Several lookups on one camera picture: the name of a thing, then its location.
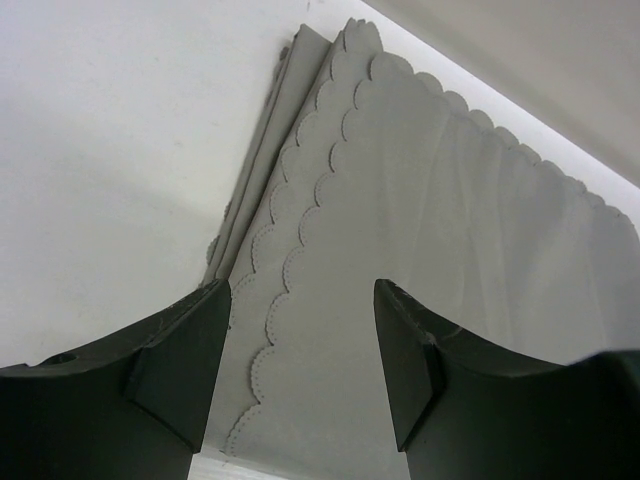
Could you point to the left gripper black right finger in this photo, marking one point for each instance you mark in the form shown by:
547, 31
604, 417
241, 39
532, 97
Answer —
463, 407

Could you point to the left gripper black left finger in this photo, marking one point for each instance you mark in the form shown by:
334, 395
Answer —
131, 405

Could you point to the grey cloth placemat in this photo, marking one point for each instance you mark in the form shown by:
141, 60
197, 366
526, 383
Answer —
360, 169

